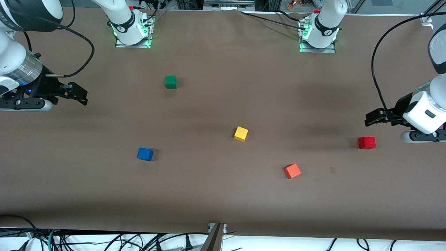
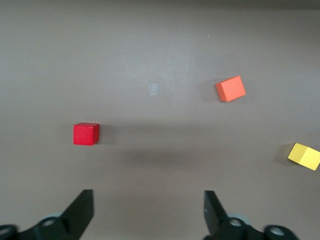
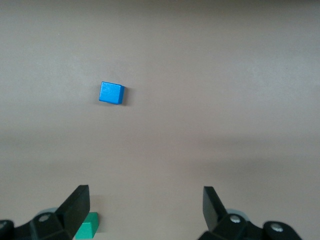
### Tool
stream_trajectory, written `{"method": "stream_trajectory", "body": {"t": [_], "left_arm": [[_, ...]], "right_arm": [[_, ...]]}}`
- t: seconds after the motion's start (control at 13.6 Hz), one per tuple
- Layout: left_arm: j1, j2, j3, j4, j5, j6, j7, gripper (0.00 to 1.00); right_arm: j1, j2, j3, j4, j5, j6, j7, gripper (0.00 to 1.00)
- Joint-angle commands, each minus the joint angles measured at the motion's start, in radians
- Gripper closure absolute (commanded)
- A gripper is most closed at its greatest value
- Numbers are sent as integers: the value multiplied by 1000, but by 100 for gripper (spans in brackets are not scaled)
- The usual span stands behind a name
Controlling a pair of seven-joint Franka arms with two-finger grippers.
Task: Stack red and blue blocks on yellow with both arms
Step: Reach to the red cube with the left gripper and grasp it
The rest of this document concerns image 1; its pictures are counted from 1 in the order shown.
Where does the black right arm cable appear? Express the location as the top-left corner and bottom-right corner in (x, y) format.
(24, 0), (95, 78)

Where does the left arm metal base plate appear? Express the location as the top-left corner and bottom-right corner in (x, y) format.
(299, 17), (336, 54)

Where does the aluminium frame rail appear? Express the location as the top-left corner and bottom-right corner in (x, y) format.
(203, 0), (255, 10)

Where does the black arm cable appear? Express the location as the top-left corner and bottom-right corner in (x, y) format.
(371, 13), (446, 111)
(24, 0), (95, 78)

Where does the black cable across table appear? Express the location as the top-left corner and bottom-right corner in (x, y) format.
(239, 10), (309, 30)

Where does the red wooden block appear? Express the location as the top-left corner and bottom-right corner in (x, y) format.
(358, 136), (377, 150)

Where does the blue wooden block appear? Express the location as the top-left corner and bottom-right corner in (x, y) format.
(137, 147), (154, 162)

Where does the small metal bracket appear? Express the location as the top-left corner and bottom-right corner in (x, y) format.
(208, 223), (228, 235)

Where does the dark slanted post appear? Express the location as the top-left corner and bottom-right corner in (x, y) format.
(199, 223), (225, 251)

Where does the orange wooden block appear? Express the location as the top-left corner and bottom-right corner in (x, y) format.
(284, 163), (302, 180)

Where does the yellow wooden block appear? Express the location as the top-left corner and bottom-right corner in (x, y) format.
(234, 127), (249, 142)

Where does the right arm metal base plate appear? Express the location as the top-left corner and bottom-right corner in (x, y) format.
(115, 13), (154, 48)

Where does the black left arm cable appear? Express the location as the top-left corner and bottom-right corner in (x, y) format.
(371, 13), (446, 111)

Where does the brown table cover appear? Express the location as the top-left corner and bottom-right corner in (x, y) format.
(0, 7), (446, 241)

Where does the black looped cable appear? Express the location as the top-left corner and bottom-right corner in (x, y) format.
(0, 214), (37, 239)

